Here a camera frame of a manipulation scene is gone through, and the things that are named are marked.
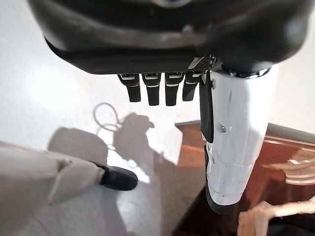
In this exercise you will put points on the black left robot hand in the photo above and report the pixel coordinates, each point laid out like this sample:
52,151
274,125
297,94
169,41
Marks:
147,37

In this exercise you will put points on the black garment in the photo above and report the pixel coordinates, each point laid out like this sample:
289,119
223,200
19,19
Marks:
292,226

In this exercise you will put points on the silver left robot leg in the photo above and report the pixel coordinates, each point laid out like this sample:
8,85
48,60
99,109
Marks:
37,172

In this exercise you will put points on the brown acrylic stand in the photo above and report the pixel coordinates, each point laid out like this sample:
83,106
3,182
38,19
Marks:
275,157

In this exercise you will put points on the rectangular wicker laundry basket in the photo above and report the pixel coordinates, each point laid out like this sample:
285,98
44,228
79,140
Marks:
253,218

